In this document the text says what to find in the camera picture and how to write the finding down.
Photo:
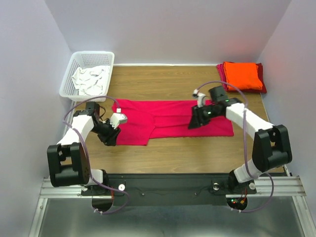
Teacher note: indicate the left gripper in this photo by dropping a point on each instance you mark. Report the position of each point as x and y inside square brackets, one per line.
[110, 139]

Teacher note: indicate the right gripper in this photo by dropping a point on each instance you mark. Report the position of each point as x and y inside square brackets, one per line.
[197, 119]

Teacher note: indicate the pink red t-shirt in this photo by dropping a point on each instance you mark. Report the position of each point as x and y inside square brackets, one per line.
[148, 120]

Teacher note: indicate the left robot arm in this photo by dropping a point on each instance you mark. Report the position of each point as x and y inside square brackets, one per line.
[68, 160]

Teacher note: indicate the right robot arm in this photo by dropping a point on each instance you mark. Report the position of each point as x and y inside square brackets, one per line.
[271, 145]

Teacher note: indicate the white crumpled t-shirt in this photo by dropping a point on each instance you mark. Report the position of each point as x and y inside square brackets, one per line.
[91, 81]

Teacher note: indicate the white plastic basket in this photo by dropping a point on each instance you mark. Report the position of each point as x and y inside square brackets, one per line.
[85, 59]

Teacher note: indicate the folded orange t-shirt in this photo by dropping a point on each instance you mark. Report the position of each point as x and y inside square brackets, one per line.
[242, 76]

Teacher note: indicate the folded dark red t-shirt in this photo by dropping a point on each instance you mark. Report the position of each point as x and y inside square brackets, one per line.
[220, 70]

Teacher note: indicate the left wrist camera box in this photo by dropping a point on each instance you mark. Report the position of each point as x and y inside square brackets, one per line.
[117, 118]

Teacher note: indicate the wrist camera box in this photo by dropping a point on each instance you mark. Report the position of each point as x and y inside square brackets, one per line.
[200, 97]
[117, 118]

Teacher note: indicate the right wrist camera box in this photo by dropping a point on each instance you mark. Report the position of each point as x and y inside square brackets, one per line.
[200, 97]

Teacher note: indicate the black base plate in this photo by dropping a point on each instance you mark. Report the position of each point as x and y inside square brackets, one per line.
[171, 189]

